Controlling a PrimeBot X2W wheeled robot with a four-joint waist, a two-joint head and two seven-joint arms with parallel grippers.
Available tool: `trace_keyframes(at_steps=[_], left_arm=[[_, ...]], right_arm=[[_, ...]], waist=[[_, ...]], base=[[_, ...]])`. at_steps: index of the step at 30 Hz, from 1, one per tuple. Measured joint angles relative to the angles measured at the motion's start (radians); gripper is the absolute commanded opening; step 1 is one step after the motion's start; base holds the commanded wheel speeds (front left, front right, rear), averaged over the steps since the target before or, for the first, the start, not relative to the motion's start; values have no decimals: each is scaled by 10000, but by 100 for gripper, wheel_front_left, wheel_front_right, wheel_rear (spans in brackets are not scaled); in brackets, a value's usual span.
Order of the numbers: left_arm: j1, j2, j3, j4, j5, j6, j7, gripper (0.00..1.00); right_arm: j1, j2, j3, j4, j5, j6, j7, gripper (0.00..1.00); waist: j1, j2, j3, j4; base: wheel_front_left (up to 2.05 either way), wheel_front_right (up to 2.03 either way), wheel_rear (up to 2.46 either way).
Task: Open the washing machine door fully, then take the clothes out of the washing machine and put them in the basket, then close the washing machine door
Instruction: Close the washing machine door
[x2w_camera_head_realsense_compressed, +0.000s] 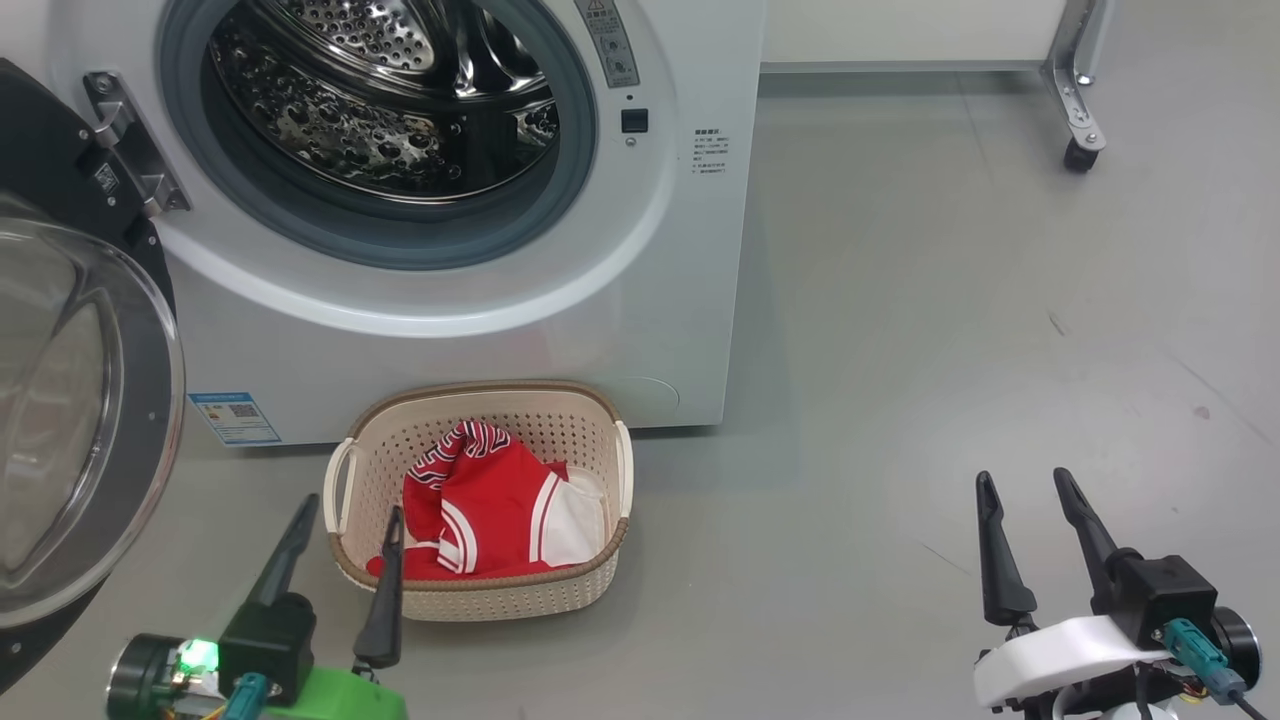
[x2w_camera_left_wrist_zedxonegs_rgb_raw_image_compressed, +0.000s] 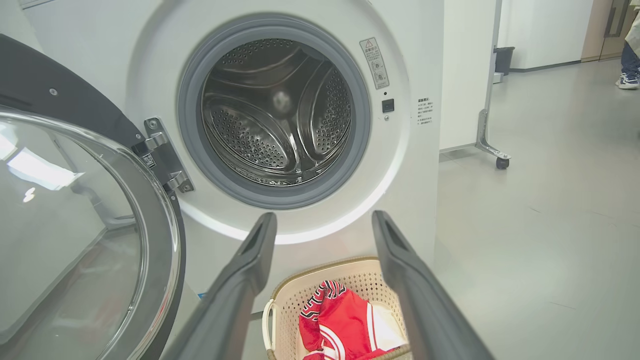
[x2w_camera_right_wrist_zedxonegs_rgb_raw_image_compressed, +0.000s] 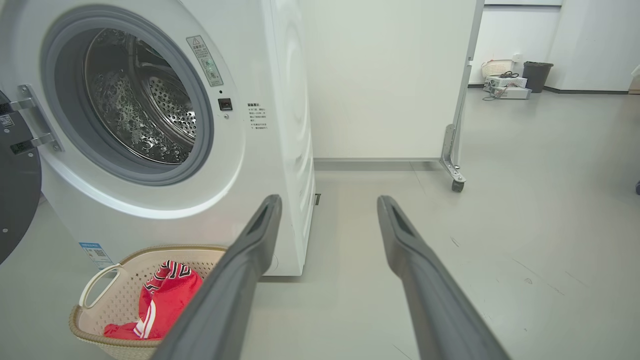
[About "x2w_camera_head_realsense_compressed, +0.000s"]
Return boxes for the small printed text label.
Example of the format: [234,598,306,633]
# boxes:
[691,126,732,177]

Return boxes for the white front-load washing machine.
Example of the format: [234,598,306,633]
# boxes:
[0,0,767,447]

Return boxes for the teal cable connector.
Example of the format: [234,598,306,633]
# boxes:
[221,672,270,720]
[1161,617,1250,707]

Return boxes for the cream perforated laundry basket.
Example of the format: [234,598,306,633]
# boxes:
[322,380,635,624]

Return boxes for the perforated steel washer drum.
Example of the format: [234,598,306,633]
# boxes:
[207,0,560,202]

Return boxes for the grey warning label strip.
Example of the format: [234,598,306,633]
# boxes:
[574,0,642,90]

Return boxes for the right teal cable connector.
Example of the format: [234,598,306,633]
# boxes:
[1161,617,1250,707]

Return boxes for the left teal cable connector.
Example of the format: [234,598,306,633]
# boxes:
[221,672,270,720]

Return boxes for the left gripper black motor cylinder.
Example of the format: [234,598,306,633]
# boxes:
[106,633,223,720]

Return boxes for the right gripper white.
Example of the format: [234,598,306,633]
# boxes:
[972,466,1172,720]

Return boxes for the grey rubber door gasket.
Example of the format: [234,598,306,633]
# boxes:
[157,0,600,272]

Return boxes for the dark round glass washer door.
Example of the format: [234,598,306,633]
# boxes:
[0,58,187,693]

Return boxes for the blue energy label sticker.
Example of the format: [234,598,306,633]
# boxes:
[187,391,284,447]

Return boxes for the gripper black motor cylinder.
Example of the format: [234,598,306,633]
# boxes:
[106,633,223,720]
[1210,606,1264,692]

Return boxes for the red white striped garment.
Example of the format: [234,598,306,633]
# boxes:
[365,420,609,582]

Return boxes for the silver metal door hinge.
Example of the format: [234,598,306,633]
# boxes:
[82,70,192,218]

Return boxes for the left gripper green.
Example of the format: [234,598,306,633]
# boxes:
[248,493,410,720]

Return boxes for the grey wheeled stand leg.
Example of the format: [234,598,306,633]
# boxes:
[1039,0,1113,174]

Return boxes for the round drain filter cover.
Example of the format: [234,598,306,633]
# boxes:
[618,376,683,423]

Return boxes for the right gripper black motor cylinder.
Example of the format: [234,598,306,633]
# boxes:
[1210,606,1264,692]

